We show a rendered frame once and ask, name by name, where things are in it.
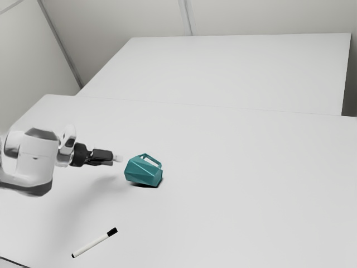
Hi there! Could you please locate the teal faceted mug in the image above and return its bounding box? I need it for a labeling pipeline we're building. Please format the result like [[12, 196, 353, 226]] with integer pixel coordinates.
[[124, 152, 163, 188]]

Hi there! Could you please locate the white marker pen black cap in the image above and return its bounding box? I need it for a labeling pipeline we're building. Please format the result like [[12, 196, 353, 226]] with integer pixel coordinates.
[[71, 227, 118, 259]]

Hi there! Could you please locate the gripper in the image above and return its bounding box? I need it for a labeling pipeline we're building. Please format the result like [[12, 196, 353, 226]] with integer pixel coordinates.
[[73, 142, 124, 168]]

